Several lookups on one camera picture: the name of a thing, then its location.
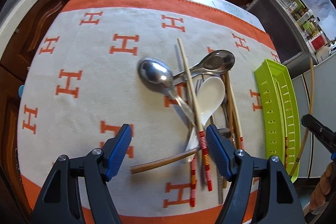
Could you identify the person's right hand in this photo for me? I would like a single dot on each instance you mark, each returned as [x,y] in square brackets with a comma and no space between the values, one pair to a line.
[318,197]

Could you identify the steel soup spoon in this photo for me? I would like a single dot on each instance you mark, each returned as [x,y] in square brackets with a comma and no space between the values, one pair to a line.
[215,63]

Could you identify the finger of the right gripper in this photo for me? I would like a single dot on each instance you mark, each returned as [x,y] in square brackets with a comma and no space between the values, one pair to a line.
[324,135]

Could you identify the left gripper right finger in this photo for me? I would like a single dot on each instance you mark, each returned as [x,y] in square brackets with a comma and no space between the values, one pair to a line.
[277,200]

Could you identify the steel fork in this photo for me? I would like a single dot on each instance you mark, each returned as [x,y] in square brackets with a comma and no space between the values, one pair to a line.
[198,85]

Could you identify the brown wooden chopstick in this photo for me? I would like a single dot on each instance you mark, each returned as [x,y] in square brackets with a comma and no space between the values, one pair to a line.
[232,114]

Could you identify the white orange H-pattern cloth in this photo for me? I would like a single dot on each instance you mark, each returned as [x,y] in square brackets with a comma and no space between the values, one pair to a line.
[83,85]

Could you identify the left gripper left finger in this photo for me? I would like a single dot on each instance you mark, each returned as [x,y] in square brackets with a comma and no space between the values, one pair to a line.
[59,199]

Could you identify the bamboo chopstick red-striped end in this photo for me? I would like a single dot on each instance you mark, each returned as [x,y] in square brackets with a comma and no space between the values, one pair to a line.
[197,114]

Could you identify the grey refrigerator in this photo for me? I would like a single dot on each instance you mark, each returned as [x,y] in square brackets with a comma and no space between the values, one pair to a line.
[315,156]

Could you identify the large steel spoon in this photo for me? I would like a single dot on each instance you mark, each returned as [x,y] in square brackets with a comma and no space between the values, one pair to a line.
[157,72]

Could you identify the lime green plastic utensil tray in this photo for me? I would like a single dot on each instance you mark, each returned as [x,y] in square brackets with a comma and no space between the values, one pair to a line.
[280,112]

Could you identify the white ceramic spoon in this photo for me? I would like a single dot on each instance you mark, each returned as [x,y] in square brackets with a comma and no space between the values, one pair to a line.
[210,96]

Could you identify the red label jar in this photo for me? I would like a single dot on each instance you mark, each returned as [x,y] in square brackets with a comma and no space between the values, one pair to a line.
[318,41]

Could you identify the dark glass cabinet appliance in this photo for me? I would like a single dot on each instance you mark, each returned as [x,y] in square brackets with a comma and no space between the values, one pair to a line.
[290,45]

